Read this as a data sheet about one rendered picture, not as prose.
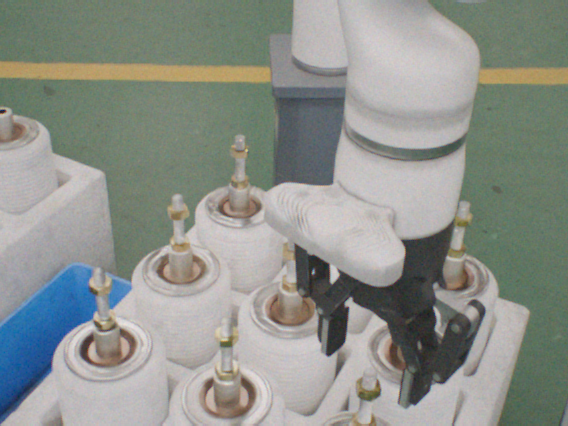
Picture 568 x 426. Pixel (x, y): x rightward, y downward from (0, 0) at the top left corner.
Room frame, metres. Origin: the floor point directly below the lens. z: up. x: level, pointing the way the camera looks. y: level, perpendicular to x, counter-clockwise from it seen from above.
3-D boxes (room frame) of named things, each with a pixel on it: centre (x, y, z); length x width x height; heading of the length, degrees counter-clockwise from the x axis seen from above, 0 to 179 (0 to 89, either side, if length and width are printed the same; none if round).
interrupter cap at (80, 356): (0.51, 0.15, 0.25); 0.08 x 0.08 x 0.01
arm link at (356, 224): (0.40, -0.05, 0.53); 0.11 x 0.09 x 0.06; 140
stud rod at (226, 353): (0.46, 0.04, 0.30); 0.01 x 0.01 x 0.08; 32
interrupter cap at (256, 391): (0.46, 0.04, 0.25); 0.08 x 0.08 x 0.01
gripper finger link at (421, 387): (0.38, -0.10, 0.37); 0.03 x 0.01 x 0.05; 50
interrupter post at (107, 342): (0.51, 0.15, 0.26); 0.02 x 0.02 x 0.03
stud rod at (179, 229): (0.62, 0.10, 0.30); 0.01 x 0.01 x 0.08; 83
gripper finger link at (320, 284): (0.44, -0.03, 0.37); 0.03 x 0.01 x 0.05; 50
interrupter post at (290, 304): (0.57, -0.01, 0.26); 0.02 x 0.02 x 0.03
